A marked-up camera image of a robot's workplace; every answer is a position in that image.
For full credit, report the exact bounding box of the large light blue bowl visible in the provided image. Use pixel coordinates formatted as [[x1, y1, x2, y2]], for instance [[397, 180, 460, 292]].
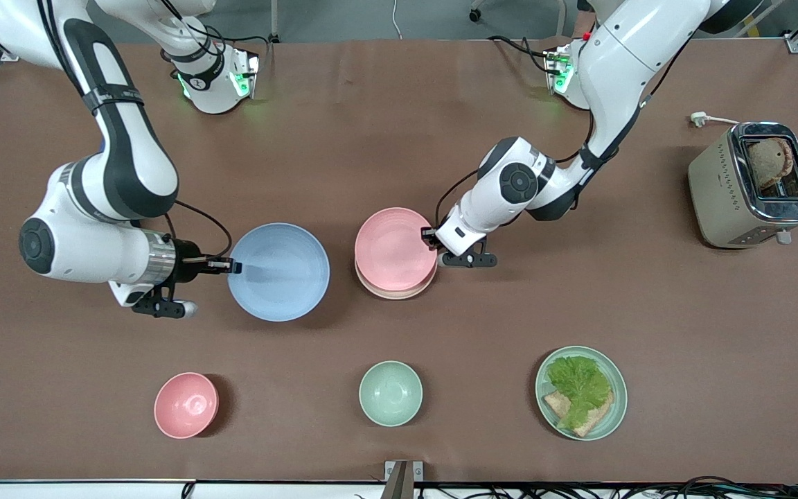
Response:
[[227, 222, 331, 322]]

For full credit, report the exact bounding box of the large beige bowl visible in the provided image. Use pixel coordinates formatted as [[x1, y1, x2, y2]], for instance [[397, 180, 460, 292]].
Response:
[[355, 260, 438, 300]]

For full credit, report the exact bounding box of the brown table cover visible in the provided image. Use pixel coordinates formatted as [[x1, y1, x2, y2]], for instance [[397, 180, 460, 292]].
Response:
[[0, 37, 798, 484]]

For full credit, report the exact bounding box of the small pink bowl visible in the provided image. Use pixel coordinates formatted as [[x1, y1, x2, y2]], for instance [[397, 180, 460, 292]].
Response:
[[154, 372, 220, 439]]

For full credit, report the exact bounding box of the small green bowl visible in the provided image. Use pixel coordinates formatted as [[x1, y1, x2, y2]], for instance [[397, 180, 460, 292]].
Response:
[[359, 360, 423, 427]]

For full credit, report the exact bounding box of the green lettuce leaf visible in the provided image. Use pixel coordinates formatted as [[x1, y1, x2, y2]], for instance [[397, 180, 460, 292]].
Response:
[[546, 356, 613, 430]]

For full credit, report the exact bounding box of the brown bread slice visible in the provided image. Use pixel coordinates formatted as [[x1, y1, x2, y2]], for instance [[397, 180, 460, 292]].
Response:
[[543, 389, 614, 438]]

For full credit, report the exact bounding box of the green plate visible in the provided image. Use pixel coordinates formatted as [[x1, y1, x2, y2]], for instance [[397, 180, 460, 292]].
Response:
[[535, 345, 628, 441]]

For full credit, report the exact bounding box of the beige chrome toaster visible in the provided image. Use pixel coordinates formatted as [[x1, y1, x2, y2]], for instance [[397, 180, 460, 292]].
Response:
[[688, 122, 798, 250]]

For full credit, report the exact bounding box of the brown toast slice in toaster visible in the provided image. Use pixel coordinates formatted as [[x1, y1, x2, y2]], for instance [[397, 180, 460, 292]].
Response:
[[747, 137, 795, 192]]

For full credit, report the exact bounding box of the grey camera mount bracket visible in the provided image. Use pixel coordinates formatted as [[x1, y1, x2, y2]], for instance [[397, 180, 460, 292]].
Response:
[[384, 460, 425, 499]]

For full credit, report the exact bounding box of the white toaster power cord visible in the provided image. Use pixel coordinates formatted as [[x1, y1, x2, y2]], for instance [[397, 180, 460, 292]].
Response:
[[691, 112, 741, 129]]

